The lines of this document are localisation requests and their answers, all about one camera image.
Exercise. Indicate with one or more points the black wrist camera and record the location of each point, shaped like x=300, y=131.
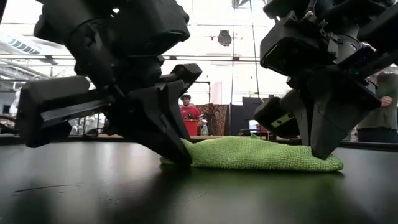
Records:
x=149, y=28
x=295, y=46

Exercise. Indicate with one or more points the red plastic bin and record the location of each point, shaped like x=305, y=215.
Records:
x=191, y=127

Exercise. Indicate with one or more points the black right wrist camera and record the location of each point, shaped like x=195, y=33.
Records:
x=295, y=46

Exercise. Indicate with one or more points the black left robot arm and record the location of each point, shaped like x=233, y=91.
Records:
x=62, y=12

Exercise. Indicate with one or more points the clear spray bottle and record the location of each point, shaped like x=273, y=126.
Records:
x=204, y=130

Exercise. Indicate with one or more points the green microfibre towel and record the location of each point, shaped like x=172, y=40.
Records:
x=248, y=155

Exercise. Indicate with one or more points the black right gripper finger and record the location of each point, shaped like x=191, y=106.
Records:
x=335, y=124
x=304, y=124

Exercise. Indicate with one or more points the person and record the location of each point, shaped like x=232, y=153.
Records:
x=385, y=124
x=189, y=112

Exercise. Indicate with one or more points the black cabinet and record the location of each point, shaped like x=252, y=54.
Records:
x=239, y=118

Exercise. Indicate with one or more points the patterned cloth panel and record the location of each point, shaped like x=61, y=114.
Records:
x=217, y=119

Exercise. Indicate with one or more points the person's hand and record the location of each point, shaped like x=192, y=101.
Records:
x=386, y=101

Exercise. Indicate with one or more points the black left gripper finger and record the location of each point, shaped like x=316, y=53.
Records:
x=178, y=109
x=146, y=121

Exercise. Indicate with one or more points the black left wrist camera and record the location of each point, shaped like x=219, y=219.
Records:
x=149, y=28

